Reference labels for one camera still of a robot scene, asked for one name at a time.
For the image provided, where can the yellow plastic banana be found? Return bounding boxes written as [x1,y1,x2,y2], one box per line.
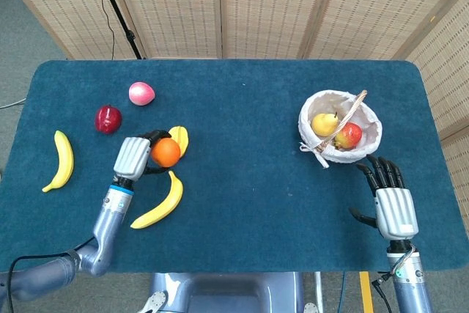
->
[41,130,75,194]
[130,170,184,230]

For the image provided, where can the blue cable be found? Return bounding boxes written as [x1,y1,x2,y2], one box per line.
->
[340,271,347,313]

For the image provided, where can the thin black hanging cable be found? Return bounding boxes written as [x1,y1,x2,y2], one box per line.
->
[85,0,117,60]

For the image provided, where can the pink peach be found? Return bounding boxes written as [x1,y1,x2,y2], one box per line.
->
[128,81,156,106]

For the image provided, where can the orange fruit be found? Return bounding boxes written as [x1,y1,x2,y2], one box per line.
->
[150,138,182,168]

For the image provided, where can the yellow floor tape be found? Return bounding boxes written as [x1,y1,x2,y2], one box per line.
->
[358,271,372,313]

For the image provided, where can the yellow pear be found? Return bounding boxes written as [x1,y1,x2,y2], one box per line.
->
[311,111,340,138]

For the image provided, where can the red yellow apple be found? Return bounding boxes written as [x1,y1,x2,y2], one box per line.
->
[333,122,363,151]

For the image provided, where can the blue table cloth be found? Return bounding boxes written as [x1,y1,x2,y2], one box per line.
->
[0,59,469,274]

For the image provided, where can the black stand pole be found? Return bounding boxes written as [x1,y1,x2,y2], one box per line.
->
[90,0,147,60]

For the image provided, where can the yellow starfruit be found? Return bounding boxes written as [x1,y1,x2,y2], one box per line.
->
[167,125,190,159]

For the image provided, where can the bamboo folding screen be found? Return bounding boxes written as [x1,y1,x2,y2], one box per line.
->
[0,0,469,196]

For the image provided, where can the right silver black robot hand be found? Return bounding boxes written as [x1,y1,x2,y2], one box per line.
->
[348,154,419,242]

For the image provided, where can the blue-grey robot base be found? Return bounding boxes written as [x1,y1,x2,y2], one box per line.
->
[141,271,320,313]

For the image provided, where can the white floor cable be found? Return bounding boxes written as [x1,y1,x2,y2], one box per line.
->
[0,97,28,110]

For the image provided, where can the black plug cable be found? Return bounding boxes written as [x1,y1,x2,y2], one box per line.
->
[371,272,395,313]

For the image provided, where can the wicker basket with cloth liner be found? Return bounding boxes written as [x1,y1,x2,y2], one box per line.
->
[298,89,383,169]

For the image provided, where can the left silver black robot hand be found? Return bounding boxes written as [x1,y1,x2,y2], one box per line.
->
[112,129,173,183]

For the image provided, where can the grey loop cable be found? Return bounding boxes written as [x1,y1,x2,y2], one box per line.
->
[389,244,417,278]

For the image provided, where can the dark red apple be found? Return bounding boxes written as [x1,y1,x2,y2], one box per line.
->
[95,104,123,135]

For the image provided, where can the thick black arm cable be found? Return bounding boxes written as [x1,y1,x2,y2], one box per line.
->
[7,236,96,313]

